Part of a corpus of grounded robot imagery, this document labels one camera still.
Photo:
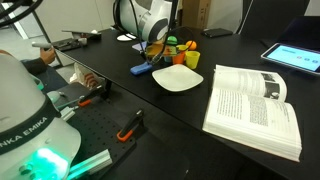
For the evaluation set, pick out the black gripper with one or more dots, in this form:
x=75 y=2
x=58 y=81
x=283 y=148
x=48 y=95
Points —
x=159 y=53

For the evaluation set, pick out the blue sponge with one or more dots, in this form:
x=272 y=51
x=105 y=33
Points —
x=140 y=69

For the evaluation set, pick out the white square plate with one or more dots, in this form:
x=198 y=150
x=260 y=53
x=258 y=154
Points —
x=177 y=78

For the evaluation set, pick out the grey VR controller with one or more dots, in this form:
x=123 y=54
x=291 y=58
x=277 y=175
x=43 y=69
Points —
x=41 y=45

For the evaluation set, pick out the person's forearm dark sleeve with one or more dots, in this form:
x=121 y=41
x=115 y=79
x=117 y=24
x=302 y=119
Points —
x=33 y=66

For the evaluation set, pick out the person's hand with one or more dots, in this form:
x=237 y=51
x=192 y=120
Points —
x=48 y=56

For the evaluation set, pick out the blue cup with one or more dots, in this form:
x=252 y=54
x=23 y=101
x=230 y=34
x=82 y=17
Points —
x=168 y=59

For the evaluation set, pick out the orange cup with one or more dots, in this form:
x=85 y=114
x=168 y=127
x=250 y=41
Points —
x=179 y=58

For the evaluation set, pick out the purple UIST booklet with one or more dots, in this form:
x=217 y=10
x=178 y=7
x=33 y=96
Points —
x=138 y=46

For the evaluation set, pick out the green ball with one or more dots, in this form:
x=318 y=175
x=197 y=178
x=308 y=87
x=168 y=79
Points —
x=172 y=40

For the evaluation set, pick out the small yellow cup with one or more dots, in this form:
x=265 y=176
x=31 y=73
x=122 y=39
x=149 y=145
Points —
x=182 y=48

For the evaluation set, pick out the large yellow cup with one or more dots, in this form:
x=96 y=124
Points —
x=192 y=60

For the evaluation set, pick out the orange ball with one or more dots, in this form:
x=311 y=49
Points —
x=191 y=45

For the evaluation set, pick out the white round disc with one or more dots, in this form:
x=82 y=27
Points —
x=125 y=37

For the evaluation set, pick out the brown cardboard box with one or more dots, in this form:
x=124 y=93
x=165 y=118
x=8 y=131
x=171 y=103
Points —
x=196 y=13

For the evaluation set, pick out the black phone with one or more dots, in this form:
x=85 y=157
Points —
x=216 y=32

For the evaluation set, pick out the black orange clamp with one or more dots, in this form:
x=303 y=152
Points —
x=91 y=96
x=130 y=126

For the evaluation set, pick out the white red striped bag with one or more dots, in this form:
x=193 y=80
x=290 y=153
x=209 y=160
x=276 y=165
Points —
x=85 y=76

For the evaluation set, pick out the dark stand with white top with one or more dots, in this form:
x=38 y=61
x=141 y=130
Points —
x=83 y=33

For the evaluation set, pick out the black flat tray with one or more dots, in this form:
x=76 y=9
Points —
x=68 y=44

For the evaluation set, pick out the black perforated mounting board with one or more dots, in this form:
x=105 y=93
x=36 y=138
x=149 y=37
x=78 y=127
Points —
x=96 y=133

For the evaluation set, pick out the person's leg in jeans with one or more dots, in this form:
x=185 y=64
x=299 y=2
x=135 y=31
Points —
x=53 y=80

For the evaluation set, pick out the open white book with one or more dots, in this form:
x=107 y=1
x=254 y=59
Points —
x=250 y=113

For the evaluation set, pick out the white handheld device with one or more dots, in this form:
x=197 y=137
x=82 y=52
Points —
x=53 y=96

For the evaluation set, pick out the black office chair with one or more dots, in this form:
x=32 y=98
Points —
x=273 y=16

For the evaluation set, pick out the tablet with lit screen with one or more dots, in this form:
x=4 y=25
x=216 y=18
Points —
x=293 y=58

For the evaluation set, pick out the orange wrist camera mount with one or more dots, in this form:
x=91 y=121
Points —
x=153 y=49

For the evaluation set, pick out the aluminium extrusion rail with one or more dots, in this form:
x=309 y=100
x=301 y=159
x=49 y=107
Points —
x=67 y=113
x=90 y=163

